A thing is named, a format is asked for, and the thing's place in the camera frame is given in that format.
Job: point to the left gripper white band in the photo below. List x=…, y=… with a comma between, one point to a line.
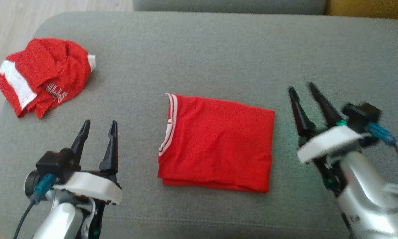
x=89, y=189

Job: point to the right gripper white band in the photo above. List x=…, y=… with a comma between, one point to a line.
x=328, y=142

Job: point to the red shorts wide white stripe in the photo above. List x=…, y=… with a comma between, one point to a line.
x=53, y=66

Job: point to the red shirt white striped trim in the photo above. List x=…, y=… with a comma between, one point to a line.
x=219, y=142

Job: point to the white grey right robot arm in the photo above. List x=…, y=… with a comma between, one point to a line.
x=368, y=196

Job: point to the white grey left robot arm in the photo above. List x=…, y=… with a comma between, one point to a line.
x=61, y=220

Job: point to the yellow sofa cushion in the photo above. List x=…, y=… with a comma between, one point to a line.
x=368, y=7

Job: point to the grey sofa seat cushion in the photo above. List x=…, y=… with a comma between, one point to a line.
x=202, y=53

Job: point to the grey sofa back cushion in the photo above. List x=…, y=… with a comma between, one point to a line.
x=229, y=5

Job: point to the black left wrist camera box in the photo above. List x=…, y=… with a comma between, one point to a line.
x=56, y=164

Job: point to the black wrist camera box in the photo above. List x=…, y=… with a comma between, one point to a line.
x=56, y=164
x=363, y=116

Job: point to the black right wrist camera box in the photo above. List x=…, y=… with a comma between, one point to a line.
x=363, y=116

